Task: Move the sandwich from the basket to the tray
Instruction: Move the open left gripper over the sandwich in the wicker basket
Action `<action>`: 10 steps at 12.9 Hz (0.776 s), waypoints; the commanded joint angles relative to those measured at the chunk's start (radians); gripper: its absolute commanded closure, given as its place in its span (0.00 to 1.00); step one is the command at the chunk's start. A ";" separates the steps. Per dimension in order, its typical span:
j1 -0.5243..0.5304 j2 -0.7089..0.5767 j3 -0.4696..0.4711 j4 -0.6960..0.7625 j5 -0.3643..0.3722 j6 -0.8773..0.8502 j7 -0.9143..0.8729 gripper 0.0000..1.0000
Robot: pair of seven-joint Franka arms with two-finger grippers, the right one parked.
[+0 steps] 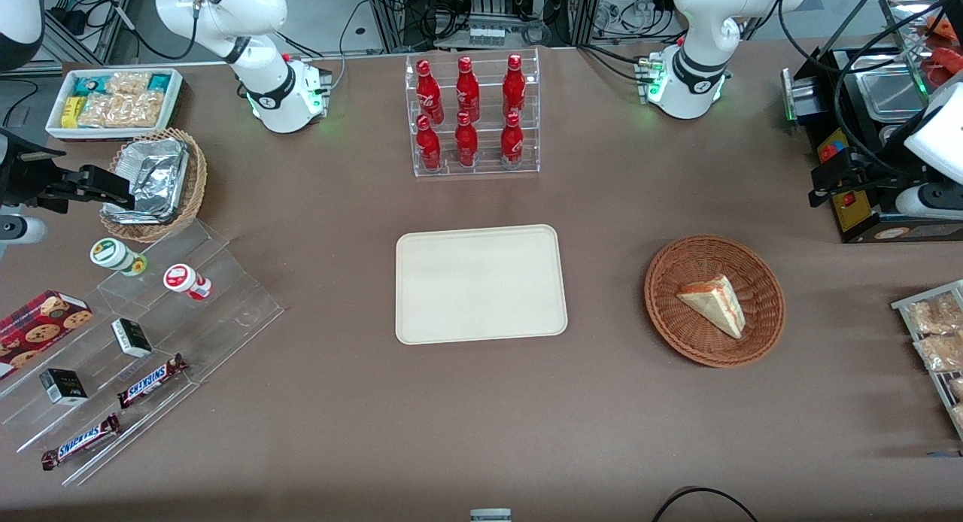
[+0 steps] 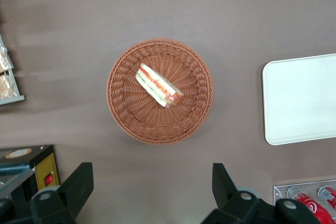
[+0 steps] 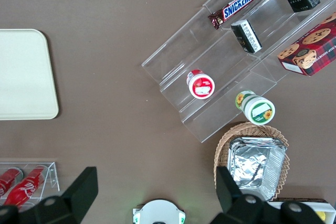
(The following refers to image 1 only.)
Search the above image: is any triangle sandwich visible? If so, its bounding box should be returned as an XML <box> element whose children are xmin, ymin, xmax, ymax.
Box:
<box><xmin>676</xmin><ymin>275</ymin><xmax>746</xmax><ymax>340</ymax></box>

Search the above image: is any oval tan wicker basket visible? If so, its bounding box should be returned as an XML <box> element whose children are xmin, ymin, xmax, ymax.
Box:
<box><xmin>99</xmin><ymin>128</ymin><xmax>208</xmax><ymax>244</ymax></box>

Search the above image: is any metal tray with snacks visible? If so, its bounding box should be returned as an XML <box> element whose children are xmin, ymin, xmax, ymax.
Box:
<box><xmin>891</xmin><ymin>280</ymin><xmax>963</xmax><ymax>442</ymax></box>

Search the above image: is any round brown wicker basket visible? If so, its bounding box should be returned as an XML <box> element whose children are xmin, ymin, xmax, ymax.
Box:
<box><xmin>643</xmin><ymin>235</ymin><xmax>786</xmax><ymax>369</ymax></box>

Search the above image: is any beige plastic tray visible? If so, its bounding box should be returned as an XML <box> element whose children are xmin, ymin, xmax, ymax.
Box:
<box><xmin>395</xmin><ymin>223</ymin><xmax>569</xmax><ymax>346</ymax></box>

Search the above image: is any silver foil container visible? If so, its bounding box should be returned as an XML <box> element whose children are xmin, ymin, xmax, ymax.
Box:
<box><xmin>102</xmin><ymin>138</ymin><xmax>190</xmax><ymax>226</ymax></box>

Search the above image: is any white rectangular snack bin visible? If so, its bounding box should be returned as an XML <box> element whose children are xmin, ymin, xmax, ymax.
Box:
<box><xmin>45</xmin><ymin>68</ymin><xmax>184</xmax><ymax>141</ymax></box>

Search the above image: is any green lid yogurt cup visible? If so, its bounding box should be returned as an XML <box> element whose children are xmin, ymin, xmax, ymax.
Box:
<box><xmin>90</xmin><ymin>238</ymin><xmax>148</xmax><ymax>277</ymax></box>

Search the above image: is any clear rice cracker bag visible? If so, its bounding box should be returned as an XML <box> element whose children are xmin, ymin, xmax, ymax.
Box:
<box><xmin>108</xmin><ymin>72</ymin><xmax>152</xmax><ymax>96</ymax></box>
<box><xmin>77</xmin><ymin>92</ymin><xmax>165</xmax><ymax>129</ymax></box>

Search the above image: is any black food warmer appliance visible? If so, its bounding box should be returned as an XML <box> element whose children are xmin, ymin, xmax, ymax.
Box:
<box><xmin>781</xmin><ymin>0</ymin><xmax>963</xmax><ymax>244</ymax></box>

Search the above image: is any red cookie box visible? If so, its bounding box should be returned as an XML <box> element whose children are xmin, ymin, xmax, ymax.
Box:
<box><xmin>0</xmin><ymin>290</ymin><xmax>94</xmax><ymax>363</ymax></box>

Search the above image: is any clear fried snack bag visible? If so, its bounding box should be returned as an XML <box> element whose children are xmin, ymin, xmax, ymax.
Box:
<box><xmin>907</xmin><ymin>293</ymin><xmax>963</xmax><ymax>335</ymax></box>
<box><xmin>914</xmin><ymin>332</ymin><xmax>963</xmax><ymax>373</ymax></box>

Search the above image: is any red lid yogurt cup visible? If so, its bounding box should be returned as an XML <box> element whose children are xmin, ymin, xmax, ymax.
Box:
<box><xmin>163</xmin><ymin>263</ymin><xmax>213</xmax><ymax>302</ymax></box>

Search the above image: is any small black box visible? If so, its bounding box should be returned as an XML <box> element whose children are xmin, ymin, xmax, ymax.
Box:
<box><xmin>39</xmin><ymin>369</ymin><xmax>89</xmax><ymax>406</ymax></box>
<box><xmin>111</xmin><ymin>318</ymin><xmax>153</xmax><ymax>359</ymax></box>

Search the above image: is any clear acrylic stepped stand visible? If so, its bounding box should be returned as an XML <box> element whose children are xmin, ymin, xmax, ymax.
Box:
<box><xmin>0</xmin><ymin>219</ymin><xmax>285</xmax><ymax>487</ymax></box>

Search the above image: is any brown Snickers bar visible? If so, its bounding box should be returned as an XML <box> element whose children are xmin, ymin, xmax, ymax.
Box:
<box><xmin>41</xmin><ymin>413</ymin><xmax>122</xmax><ymax>472</ymax></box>
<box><xmin>117</xmin><ymin>354</ymin><xmax>189</xmax><ymax>410</ymax></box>

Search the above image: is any red cola bottle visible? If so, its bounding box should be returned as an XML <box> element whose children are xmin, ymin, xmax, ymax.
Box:
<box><xmin>416</xmin><ymin>114</ymin><xmax>443</xmax><ymax>172</ymax></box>
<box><xmin>503</xmin><ymin>53</ymin><xmax>527</xmax><ymax>118</ymax></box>
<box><xmin>455</xmin><ymin>56</ymin><xmax>481</xmax><ymax>123</ymax></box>
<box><xmin>415</xmin><ymin>59</ymin><xmax>445</xmax><ymax>124</ymax></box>
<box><xmin>500</xmin><ymin>112</ymin><xmax>524</xmax><ymax>168</ymax></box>
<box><xmin>454</xmin><ymin>111</ymin><xmax>479</xmax><ymax>168</ymax></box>

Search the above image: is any clear acrylic bottle rack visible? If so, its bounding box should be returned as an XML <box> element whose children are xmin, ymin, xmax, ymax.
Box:
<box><xmin>405</xmin><ymin>48</ymin><xmax>541</xmax><ymax>178</ymax></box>

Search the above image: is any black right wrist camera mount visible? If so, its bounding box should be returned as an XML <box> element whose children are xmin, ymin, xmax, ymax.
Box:
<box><xmin>0</xmin><ymin>129</ymin><xmax>76</xmax><ymax>207</ymax></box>

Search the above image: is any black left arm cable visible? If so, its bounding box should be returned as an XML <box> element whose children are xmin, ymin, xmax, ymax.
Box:
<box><xmin>779</xmin><ymin>0</ymin><xmax>915</xmax><ymax>177</ymax></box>

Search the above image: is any black cable loop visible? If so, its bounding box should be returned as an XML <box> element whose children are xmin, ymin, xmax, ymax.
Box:
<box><xmin>652</xmin><ymin>487</ymin><xmax>759</xmax><ymax>522</ymax></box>

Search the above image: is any silver aluminium frame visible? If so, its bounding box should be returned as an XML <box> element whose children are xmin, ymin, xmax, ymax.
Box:
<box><xmin>360</xmin><ymin>0</ymin><xmax>603</xmax><ymax>53</ymax></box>

